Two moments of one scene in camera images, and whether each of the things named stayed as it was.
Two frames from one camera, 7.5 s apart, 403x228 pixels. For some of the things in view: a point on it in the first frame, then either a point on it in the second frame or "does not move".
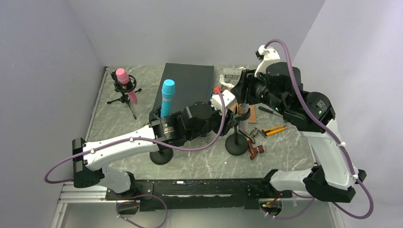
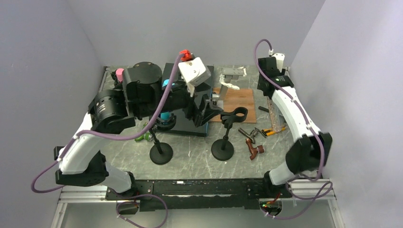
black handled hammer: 269,110 does not move
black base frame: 172,194 does not move
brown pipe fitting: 254,151 does not move
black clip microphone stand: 237,144 → 223,150
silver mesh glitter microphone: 242,109 → 277,119
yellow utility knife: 273,129 does not move
